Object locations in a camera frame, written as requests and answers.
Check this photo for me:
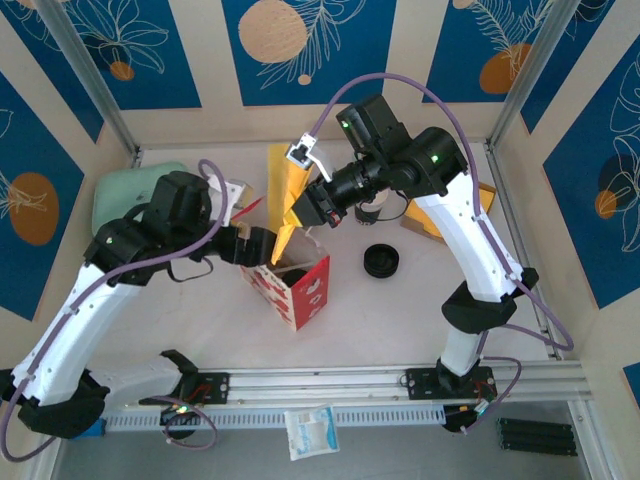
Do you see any yellow paper napkin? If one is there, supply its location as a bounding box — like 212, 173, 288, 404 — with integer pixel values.
267, 143, 327, 265

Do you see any red white paper gift bag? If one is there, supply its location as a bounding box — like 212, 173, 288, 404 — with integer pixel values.
232, 197, 331, 332

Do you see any white black paper coffee cup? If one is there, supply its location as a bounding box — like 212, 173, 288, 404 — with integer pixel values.
354, 192, 396, 227

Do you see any yellow napkin stack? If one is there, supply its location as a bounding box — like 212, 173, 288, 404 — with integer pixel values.
403, 185, 495, 236

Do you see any mint green zip pouch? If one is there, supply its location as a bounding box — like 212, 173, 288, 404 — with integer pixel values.
93, 160, 184, 236

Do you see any brown cardboard napkin box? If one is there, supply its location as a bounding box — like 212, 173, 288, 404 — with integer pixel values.
399, 180, 498, 246

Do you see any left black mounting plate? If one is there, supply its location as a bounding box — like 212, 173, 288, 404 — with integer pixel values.
138, 370, 231, 406

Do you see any black mounting plate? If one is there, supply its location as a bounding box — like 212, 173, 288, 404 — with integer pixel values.
138, 370, 231, 406
403, 367, 497, 401

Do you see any black electronics module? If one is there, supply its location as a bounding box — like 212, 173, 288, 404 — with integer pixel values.
158, 399, 203, 441
442, 402, 489, 435

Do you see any white blue wipes packet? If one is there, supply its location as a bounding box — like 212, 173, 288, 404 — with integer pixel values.
283, 403, 342, 462

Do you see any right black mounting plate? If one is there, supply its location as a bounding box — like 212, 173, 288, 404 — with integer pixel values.
403, 367, 497, 401

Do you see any black ribbed block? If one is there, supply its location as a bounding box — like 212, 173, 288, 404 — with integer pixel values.
494, 417, 580, 458

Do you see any right thin black cable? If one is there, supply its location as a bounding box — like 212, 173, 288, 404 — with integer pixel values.
382, 187, 419, 224

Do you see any thin black cable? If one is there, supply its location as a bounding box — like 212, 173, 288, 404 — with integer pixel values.
382, 187, 419, 224
167, 255, 215, 282

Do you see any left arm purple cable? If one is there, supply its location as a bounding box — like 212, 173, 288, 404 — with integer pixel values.
1, 158, 226, 461

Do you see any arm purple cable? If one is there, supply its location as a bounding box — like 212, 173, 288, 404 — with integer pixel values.
312, 73, 575, 436
1, 158, 226, 461

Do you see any left thin black cable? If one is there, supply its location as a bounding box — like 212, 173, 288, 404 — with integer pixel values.
167, 255, 215, 282

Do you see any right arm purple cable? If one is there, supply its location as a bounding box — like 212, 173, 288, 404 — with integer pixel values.
312, 73, 575, 436

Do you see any aluminium frame post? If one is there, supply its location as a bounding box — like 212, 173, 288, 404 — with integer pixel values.
34, 0, 144, 169
485, 0, 585, 151

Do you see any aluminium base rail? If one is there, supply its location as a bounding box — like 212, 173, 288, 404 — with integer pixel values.
94, 360, 594, 416

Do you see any white slotted cable duct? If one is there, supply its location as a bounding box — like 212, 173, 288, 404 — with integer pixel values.
102, 403, 447, 434

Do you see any aluminium frame leg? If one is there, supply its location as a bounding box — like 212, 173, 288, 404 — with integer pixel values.
567, 399, 616, 480
29, 439, 69, 480

